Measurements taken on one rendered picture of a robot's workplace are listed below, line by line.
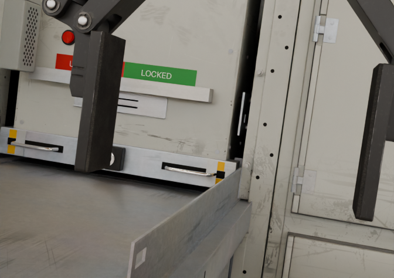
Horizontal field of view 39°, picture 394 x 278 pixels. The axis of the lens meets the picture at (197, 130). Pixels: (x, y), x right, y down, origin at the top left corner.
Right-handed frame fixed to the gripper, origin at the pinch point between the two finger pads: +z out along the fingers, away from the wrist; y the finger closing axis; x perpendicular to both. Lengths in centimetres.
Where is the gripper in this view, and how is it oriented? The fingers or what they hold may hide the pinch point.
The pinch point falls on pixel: (223, 168)
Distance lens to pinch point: 27.5
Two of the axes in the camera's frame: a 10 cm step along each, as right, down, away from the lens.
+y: -9.7, -1.4, 2.1
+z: -1.3, 9.9, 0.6
